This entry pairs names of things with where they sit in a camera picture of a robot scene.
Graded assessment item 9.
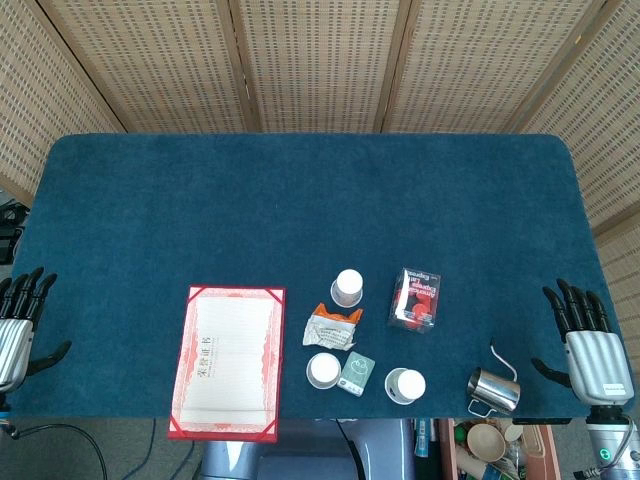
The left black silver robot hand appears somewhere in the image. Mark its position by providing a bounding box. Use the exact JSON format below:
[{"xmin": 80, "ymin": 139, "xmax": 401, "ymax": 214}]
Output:
[{"xmin": 0, "ymin": 267, "xmax": 73, "ymax": 394}]

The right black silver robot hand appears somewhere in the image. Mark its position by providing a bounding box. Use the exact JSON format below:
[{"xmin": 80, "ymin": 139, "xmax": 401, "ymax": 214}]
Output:
[{"xmin": 530, "ymin": 278, "xmax": 632, "ymax": 406}]

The white paper cup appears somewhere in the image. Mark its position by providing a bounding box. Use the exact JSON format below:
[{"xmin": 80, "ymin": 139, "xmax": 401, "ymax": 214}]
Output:
[
  {"xmin": 305, "ymin": 352, "xmax": 343, "ymax": 390},
  {"xmin": 329, "ymin": 268, "xmax": 364, "ymax": 308},
  {"xmin": 384, "ymin": 367, "xmax": 427, "ymax": 406}
]

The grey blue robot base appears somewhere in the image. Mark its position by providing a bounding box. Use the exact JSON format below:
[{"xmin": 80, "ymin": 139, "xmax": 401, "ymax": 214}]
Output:
[{"xmin": 199, "ymin": 418, "xmax": 416, "ymax": 480}]

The black equipment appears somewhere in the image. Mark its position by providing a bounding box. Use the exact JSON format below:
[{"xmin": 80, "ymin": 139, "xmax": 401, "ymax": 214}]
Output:
[{"xmin": 0, "ymin": 199, "xmax": 26, "ymax": 266}]

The brown box of clutter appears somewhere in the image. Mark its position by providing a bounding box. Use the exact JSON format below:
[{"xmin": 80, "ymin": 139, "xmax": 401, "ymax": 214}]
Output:
[{"xmin": 439, "ymin": 418, "xmax": 561, "ymax": 480}]

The steel gooseneck pitcher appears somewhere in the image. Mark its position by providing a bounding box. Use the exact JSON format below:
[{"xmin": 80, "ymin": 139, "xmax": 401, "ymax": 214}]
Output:
[{"xmin": 467, "ymin": 338, "xmax": 522, "ymax": 417}]

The beige bowl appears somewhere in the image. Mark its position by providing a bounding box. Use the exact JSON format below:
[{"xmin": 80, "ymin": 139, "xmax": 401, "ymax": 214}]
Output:
[{"xmin": 467, "ymin": 422, "xmax": 507, "ymax": 462}]

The black red card box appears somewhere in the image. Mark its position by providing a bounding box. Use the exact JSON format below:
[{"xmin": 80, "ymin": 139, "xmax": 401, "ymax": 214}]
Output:
[{"xmin": 387, "ymin": 267, "xmax": 442, "ymax": 334}]

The red certificate folder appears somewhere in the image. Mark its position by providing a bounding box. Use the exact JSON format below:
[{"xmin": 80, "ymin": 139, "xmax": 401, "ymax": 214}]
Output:
[{"xmin": 167, "ymin": 284, "xmax": 287, "ymax": 444}]

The small green card box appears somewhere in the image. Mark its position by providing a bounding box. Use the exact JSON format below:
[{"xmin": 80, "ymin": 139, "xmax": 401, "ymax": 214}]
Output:
[{"xmin": 336, "ymin": 351, "xmax": 377, "ymax": 397}]

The crumpled orange white snack wrapper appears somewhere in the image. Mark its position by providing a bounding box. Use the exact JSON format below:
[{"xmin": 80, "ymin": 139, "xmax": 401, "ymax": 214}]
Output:
[{"xmin": 301, "ymin": 302, "xmax": 365, "ymax": 352}]

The blue carpet table mat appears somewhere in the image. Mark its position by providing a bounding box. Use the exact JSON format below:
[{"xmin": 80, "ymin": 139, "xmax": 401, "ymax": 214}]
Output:
[{"xmin": 7, "ymin": 132, "xmax": 637, "ymax": 420}]

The woven bamboo folding screen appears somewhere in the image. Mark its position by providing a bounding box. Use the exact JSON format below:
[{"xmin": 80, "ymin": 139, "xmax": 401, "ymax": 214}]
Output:
[{"xmin": 0, "ymin": 0, "xmax": 640, "ymax": 376}]

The black floor cable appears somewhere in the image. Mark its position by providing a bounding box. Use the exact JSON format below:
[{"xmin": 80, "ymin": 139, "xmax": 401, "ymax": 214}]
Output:
[{"xmin": 9, "ymin": 423, "xmax": 109, "ymax": 480}]

